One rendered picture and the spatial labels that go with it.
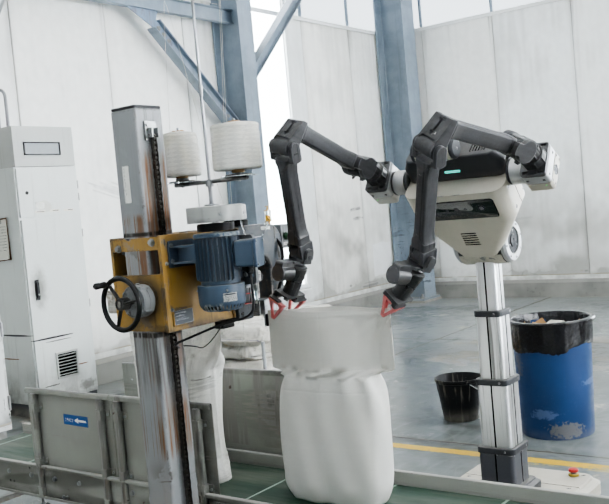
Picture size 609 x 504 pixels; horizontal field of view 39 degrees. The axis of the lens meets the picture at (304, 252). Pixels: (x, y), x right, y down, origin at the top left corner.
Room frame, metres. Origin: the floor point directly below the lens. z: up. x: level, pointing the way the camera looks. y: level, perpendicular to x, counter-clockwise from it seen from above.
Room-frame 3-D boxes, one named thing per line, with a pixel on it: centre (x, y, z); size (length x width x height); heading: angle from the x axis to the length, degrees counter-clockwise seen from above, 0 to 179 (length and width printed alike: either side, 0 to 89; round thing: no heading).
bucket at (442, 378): (5.32, -0.88, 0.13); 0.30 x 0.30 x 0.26
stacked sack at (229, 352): (6.13, 0.50, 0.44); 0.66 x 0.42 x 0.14; 47
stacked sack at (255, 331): (6.04, 0.30, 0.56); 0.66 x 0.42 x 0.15; 143
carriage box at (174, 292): (2.95, 0.45, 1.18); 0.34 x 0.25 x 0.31; 143
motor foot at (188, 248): (2.81, 0.36, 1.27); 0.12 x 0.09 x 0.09; 143
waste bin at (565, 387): (4.85, -1.34, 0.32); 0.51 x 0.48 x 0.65; 143
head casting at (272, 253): (3.25, 0.27, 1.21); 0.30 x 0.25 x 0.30; 53
